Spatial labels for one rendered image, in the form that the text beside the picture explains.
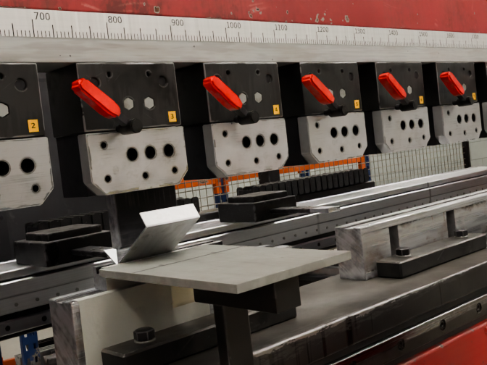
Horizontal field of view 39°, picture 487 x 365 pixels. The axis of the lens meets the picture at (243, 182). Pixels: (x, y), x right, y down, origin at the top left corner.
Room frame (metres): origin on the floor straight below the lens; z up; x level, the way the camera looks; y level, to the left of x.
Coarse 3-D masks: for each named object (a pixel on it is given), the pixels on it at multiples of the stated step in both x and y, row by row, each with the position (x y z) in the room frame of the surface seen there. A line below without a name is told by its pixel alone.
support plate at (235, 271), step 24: (120, 264) 0.89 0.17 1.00; (144, 264) 0.87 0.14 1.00; (168, 264) 0.85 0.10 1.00; (192, 264) 0.82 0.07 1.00; (216, 264) 0.81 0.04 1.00; (240, 264) 0.79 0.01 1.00; (264, 264) 0.77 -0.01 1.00; (288, 264) 0.75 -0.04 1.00; (312, 264) 0.75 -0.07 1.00; (216, 288) 0.70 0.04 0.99; (240, 288) 0.68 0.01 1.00
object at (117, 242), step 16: (128, 192) 0.92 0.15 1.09; (144, 192) 0.93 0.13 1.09; (160, 192) 0.95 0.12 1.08; (112, 208) 0.91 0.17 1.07; (128, 208) 0.92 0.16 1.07; (144, 208) 0.93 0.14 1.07; (160, 208) 0.95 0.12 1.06; (112, 224) 0.91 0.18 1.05; (128, 224) 0.91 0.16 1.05; (112, 240) 0.91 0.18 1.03; (128, 240) 0.91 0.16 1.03
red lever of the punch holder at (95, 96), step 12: (72, 84) 0.81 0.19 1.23; (84, 84) 0.81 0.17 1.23; (84, 96) 0.81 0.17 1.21; (96, 96) 0.82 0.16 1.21; (108, 96) 0.83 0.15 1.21; (96, 108) 0.83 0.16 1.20; (108, 108) 0.82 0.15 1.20; (120, 120) 0.84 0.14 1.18; (132, 120) 0.84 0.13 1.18; (120, 132) 0.86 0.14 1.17; (132, 132) 0.84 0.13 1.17
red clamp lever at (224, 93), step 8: (208, 80) 0.94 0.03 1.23; (216, 80) 0.94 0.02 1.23; (208, 88) 0.95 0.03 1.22; (216, 88) 0.94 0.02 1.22; (224, 88) 0.95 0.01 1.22; (216, 96) 0.96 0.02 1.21; (224, 96) 0.95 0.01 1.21; (232, 96) 0.96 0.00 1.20; (224, 104) 0.97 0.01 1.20; (232, 104) 0.96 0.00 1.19; (240, 104) 0.97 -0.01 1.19; (240, 112) 0.98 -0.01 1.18; (248, 112) 0.98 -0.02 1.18; (256, 112) 0.98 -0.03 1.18; (240, 120) 0.99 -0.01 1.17; (248, 120) 0.98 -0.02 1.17; (256, 120) 0.98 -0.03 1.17
